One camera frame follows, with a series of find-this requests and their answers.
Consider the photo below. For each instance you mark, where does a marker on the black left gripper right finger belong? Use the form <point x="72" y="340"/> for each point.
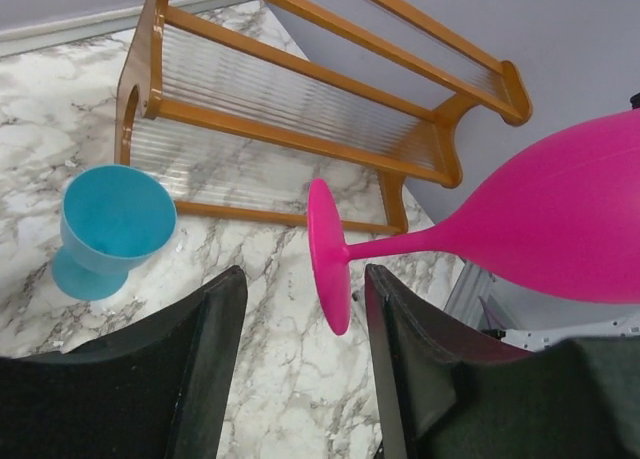
<point x="446" y="390"/>

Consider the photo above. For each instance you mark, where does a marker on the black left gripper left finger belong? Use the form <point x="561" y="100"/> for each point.
<point x="157" y="388"/>

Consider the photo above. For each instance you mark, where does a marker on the blue plastic wine glass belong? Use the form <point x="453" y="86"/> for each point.
<point x="113" y="219"/>

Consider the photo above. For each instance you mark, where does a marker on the pink wine glass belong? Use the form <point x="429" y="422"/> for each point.
<point x="561" y="217"/>

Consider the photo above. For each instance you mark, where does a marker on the wooden dish rack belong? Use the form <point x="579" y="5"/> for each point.
<point x="237" y="128"/>

